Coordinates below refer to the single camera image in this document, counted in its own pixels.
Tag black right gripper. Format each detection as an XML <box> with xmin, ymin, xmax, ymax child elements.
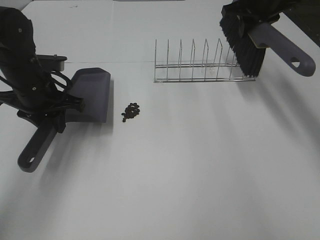
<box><xmin>222</xmin><ymin>0</ymin><xmax>300</xmax><ymax>38</ymax></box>

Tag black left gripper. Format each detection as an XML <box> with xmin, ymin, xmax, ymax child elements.
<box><xmin>17</xmin><ymin>96</ymin><xmax>84</xmax><ymax>133</ymax></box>

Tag purple hand brush black bristles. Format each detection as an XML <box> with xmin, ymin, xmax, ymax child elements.
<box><xmin>219</xmin><ymin>15</ymin><xmax>316</xmax><ymax>77</ymax></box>

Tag purple plastic dustpan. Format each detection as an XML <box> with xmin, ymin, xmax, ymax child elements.
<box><xmin>17</xmin><ymin>67</ymin><xmax>111</xmax><ymax>173</ymax></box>

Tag pile of coffee beans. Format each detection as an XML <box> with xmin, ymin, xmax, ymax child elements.
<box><xmin>121</xmin><ymin>102</ymin><xmax>140</xmax><ymax>123</ymax></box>

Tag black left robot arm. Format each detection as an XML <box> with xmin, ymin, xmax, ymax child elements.
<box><xmin>0</xmin><ymin>6</ymin><xmax>84</xmax><ymax>133</ymax></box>

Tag metal wire dish rack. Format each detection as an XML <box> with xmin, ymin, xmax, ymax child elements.
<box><xmin>153</xmin><ymin>39</ymin><xmax>256</xmax><ymax>83</ymax></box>

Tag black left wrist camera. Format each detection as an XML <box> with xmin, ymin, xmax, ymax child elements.
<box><xmin>37</xmin><ymin>54</ymin><xmax>68</xmax><ymax>72</ymax></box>

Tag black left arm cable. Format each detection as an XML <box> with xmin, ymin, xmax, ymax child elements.
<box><xmin>0</xmin><ymin>71</ymin><xmax>74</xmax><ymax>106</ymax></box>

